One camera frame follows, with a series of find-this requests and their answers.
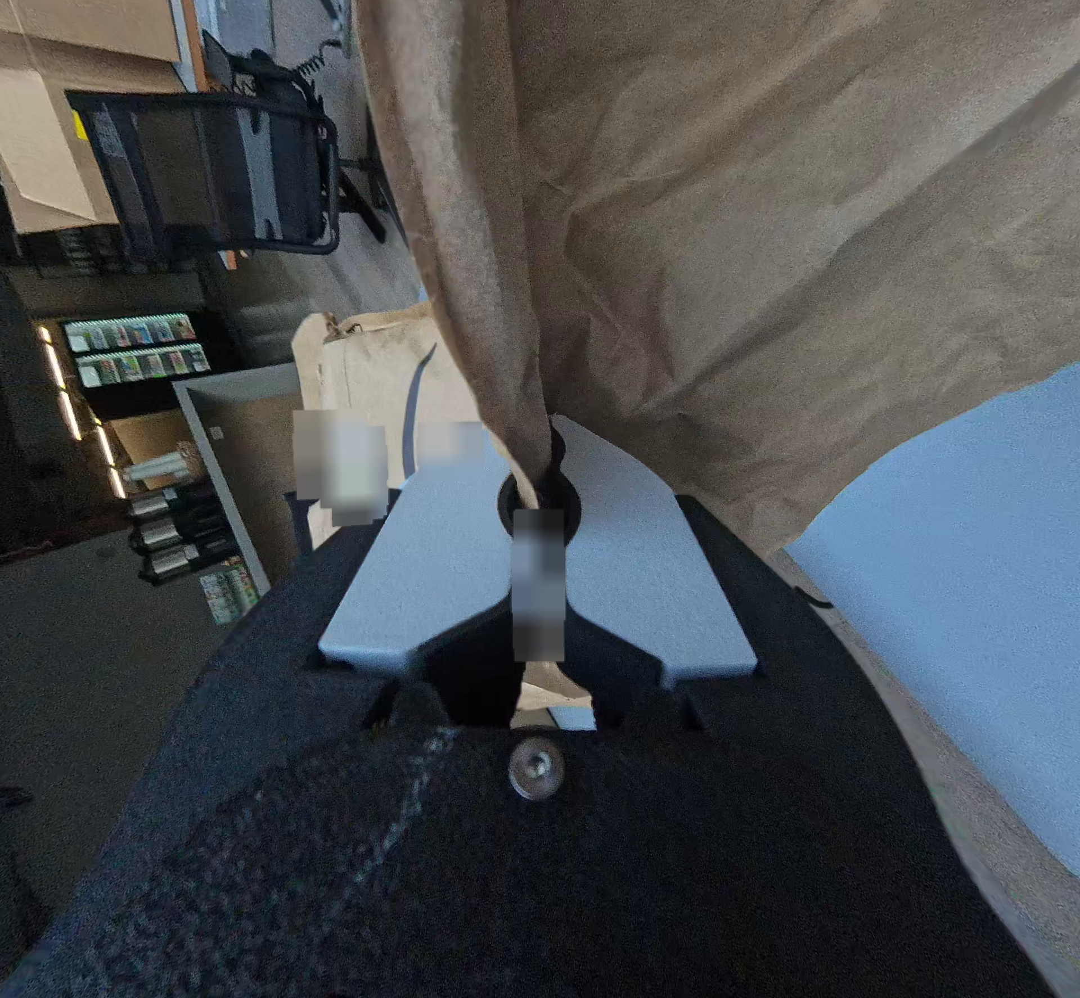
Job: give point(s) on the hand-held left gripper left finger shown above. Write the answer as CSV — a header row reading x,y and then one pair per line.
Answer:
x,y
422,576

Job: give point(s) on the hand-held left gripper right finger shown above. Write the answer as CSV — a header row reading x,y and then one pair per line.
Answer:
x,y
641,576

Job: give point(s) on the brown paper mailer bag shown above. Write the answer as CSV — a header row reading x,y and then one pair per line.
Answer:
x,y
363,374

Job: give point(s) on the brown packing paper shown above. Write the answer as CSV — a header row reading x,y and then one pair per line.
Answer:
x,y
717,171

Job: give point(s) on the grey desk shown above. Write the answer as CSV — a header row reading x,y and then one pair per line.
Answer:
x,y
970,593

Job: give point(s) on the colourful tea box rack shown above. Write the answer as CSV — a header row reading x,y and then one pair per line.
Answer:
x,y
228,593

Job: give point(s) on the white counter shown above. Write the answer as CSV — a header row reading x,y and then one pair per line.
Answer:
x,y
245,441

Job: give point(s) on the black coffee dispenser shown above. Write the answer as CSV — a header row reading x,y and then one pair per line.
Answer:
x,y
190,564
169,503
177,532

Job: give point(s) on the stack of white cups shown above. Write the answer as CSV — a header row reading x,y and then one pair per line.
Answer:
x,y
160,468

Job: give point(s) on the black office chair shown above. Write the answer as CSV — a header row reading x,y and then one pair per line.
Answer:
x,y
211,163

